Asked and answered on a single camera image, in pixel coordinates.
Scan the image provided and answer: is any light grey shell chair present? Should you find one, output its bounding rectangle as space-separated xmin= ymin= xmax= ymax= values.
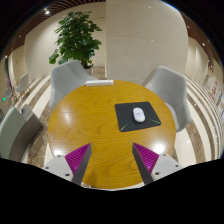
xmin=143 ymin=65 xmax=193 ymax=133
xmin=49 ymin=59 xmax=98 ymax=111

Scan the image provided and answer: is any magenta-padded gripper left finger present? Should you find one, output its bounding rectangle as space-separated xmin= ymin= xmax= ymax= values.
xmin=42 ymin=143 xmax=92 ymax=186

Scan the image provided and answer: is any white printed computer mouse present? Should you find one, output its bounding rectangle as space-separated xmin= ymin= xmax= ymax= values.
xmin=132 ymin=107 xmax=146 ymax=123

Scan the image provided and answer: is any black mouse pad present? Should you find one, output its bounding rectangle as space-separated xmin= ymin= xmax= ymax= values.
xmin=114 ymin=101 xmax=162 ymax=133

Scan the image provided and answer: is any white power strip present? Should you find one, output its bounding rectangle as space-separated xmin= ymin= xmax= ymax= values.
xmin=85 ymin=79 xmax=115 ymax=87

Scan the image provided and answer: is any green leafy potted plant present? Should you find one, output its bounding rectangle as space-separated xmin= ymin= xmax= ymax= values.
xmin=48 ymin=11 xmax=103 ymax=77

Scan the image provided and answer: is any small grey chair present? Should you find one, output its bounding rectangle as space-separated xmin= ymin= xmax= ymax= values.
xmin=14 ymin=72 xmax=30 ymax=98

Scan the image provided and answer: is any grey-green armchair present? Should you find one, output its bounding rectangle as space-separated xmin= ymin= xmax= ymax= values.
xmin=0 ymin=104 xmax=44 ymax=163

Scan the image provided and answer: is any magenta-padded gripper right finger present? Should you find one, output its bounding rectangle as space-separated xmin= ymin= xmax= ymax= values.
xmin=131 ymin=142 xmax=184 ymax=185

